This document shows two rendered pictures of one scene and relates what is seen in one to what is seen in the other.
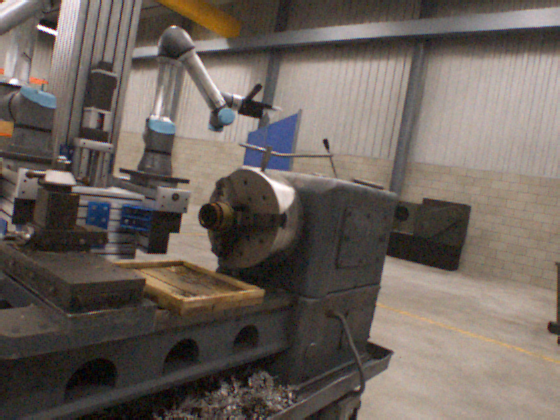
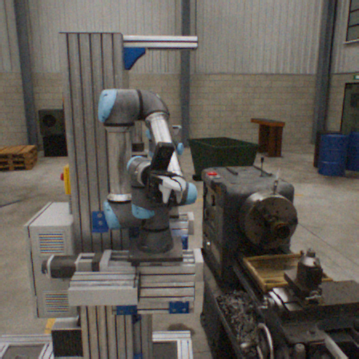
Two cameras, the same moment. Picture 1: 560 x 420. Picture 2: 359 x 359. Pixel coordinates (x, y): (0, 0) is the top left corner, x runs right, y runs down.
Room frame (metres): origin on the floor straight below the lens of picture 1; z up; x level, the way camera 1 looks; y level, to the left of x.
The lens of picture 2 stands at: (0.46, 1.82, 1.79)
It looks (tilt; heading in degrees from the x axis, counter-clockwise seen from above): 14 degrees down; 313
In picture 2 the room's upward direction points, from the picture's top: straight up
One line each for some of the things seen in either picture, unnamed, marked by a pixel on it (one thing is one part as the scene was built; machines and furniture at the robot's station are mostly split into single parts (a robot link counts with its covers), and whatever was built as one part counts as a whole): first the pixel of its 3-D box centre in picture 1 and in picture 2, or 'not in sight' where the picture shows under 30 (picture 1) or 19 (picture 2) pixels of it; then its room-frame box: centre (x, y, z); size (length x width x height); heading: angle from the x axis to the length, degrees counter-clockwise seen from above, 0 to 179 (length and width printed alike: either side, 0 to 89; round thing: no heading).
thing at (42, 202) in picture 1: (58, 206); (309, 272); (0.96, 0.49, 1.07); 0.07 x 0.07 x 0.10; 52
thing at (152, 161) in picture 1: (156, 162); not in sight; (1.82, 0.53, 1.21); 0.15 x 0.15 x 0.10
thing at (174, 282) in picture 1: (182, 282); (284, 271); (1.19, 0.22, 0.89); 0.36 x 0.30 x 0.04; 52
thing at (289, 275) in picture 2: (62, 237); (304, 286); (0.98, 0.48, 0.99); 0.20 x 0.10 x 0.05; 142
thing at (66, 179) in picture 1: (59, 177); (310, 259); (0.96, 0.50, 1.13); 0.08 x 0.08 x 0.03
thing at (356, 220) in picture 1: (312, 227); (242, 202); (1.71, -0.17, 1.06); 0.59 x 0.48 x 0.39; 142
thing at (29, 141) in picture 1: (32, 140); (155, 235); (1.47, 0.88, 1.21); 0.15 x 0.15 x 0.10
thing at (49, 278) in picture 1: (58, 264); (320, 298); (0.92, 0.45, 0.95); 0.43 x 0.17 x 0.05; 52
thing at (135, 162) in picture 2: not in sight; (142, 170); (1.29, 1.11, 1.56); 0.11 x 0.08 x 0.09; 156
